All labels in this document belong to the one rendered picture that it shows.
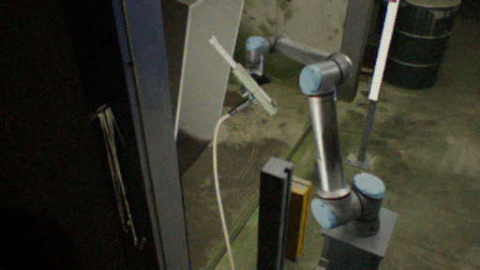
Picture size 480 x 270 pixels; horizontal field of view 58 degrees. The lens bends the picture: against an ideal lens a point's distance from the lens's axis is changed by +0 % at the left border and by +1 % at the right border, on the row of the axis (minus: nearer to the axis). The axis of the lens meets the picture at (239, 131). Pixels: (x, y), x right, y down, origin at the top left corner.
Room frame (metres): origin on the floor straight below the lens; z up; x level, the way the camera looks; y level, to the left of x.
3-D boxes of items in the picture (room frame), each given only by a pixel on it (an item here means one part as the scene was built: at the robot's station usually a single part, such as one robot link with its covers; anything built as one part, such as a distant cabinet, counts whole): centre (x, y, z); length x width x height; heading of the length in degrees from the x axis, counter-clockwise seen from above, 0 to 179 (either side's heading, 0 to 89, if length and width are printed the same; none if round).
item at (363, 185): (1.46, -0.59, 0.83); 0.17 x 0.15 x 0.18; 117
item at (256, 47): (2.10, -0.09, 1.27); 0.12 x 0.09 x 0.12; 117
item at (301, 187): (0.79, -0.11, 1.42); 0.12 x 0.06 x 0.26; 61
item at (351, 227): (1.47, -0.59, 0.69); 0.19 x 0.19 x 0.10
